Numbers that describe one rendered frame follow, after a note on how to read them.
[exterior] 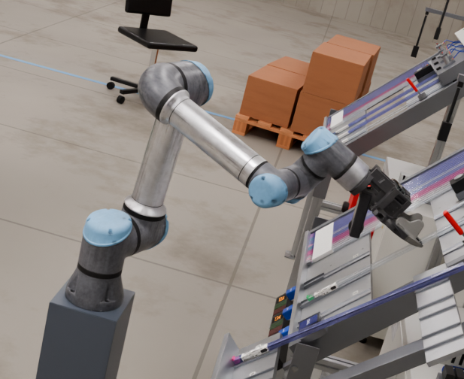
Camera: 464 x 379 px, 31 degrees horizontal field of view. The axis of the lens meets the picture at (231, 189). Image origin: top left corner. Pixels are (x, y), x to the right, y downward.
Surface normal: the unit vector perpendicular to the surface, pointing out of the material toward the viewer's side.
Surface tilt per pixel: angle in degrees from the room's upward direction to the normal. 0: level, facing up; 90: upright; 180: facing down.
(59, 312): 90
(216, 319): 0
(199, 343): 0
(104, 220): 7
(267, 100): 90
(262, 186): 90
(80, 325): 90
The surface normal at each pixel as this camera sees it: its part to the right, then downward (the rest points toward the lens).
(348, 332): -0.15, 0.32
